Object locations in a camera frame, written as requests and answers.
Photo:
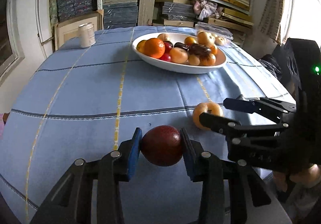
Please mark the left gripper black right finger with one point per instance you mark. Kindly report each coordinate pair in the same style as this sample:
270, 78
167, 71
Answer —
191, 150

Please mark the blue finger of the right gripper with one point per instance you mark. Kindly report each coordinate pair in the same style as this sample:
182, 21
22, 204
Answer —
218, 124
267, 107

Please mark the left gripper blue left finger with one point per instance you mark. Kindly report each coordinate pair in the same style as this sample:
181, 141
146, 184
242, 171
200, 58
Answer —
133, 154

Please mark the spotted yellow fruit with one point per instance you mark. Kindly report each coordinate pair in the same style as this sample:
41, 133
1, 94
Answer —
206, 107

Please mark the dark red plum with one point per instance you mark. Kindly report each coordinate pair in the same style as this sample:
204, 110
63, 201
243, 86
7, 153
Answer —
161, 146

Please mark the small tan round fruit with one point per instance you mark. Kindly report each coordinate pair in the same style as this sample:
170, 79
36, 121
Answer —
194, 60

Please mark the dark brown fruit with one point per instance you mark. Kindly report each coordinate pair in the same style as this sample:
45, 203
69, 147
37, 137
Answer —
197, 49

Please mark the small dark chestnut fruit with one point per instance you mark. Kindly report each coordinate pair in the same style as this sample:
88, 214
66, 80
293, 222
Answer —
181, 46

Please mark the pale yellow fruit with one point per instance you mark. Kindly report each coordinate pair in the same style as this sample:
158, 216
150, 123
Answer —
205, 38

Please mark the yellow orange fruit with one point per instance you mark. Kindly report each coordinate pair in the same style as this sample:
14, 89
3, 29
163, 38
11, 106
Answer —
141, 46

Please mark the person's right hand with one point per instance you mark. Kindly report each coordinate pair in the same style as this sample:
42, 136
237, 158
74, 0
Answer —
308, 177

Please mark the black jacket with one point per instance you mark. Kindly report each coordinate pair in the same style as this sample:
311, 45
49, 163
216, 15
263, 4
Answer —
270, 63

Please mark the large orange in plate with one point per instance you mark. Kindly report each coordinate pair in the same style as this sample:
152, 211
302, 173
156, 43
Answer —
214, 49

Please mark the blue checked tablecloth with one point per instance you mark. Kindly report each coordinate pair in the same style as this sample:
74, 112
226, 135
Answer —
82, 103

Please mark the peach striped tomato in plate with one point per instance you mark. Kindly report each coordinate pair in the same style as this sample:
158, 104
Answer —
178, 56

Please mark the small red cherry tomato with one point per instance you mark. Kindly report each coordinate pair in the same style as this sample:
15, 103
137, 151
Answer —
166, 57

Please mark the small yellow tomato in plate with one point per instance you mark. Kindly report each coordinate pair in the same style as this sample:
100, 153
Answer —
190, 40

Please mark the tan round fruit in plate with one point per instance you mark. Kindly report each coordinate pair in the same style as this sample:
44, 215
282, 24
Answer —
164, 37

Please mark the pink crumpled cloth on shelf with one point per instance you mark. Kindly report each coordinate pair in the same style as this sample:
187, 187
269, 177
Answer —
204, 9

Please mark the white tin can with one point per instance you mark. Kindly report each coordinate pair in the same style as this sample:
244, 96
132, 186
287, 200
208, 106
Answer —
86, 35

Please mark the framed picture leaning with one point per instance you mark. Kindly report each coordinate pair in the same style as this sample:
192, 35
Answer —
64, 31

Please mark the white window frame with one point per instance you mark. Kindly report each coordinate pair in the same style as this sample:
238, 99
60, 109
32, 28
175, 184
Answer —
13, 41

